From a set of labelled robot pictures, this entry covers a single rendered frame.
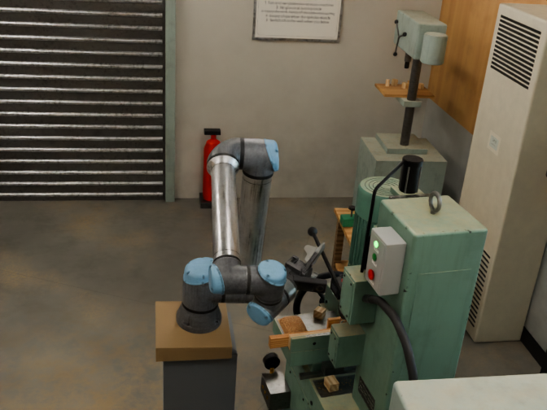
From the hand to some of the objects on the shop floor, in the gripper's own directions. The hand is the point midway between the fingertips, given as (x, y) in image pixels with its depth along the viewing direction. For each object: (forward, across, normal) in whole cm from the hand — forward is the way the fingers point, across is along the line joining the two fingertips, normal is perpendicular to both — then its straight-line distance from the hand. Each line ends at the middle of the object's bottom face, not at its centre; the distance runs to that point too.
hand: (322, 259), depth 243 cm
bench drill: (+207, +160, -37) cm, 264 cm away
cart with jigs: (+131, +140, -5) cm, 192 cm away
